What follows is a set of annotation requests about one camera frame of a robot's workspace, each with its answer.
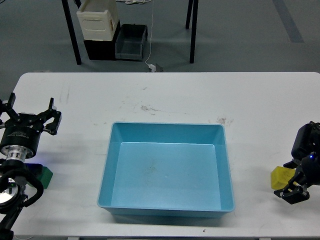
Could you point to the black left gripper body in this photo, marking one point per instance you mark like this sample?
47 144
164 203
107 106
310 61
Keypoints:
24 132

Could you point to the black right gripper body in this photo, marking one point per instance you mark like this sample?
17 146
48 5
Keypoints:
308 168

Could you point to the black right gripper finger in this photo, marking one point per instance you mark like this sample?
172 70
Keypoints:
296 190
293 164

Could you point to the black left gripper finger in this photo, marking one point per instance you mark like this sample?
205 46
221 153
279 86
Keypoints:
7 107
48 120

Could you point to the yellow block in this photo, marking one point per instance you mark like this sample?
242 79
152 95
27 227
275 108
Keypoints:
280 177

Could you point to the green block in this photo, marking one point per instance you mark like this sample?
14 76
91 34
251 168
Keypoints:
42 173

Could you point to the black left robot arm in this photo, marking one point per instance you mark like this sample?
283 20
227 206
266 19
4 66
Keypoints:
21 183

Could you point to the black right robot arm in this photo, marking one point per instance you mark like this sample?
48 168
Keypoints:
307 138

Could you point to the light blue plastic box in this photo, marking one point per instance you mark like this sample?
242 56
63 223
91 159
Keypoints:
167 169

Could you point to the black crate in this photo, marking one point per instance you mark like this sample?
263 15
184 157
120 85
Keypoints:
103 50

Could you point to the cream plastic crate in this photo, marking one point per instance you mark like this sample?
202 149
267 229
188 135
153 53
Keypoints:
98 19

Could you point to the grey storage bin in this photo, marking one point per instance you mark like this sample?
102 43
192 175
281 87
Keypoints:
130 42

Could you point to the black table leg left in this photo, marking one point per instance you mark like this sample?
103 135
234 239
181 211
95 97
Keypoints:
71 30

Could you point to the black table leg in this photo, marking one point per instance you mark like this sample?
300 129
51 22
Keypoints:
193 24
188 14
71 30

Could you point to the white power adapter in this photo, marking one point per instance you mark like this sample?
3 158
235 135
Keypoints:
155 68

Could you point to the black table leg right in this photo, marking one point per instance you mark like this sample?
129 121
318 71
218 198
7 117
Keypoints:
193 24

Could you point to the black rear table leg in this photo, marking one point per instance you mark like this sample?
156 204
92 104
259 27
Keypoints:
188 14

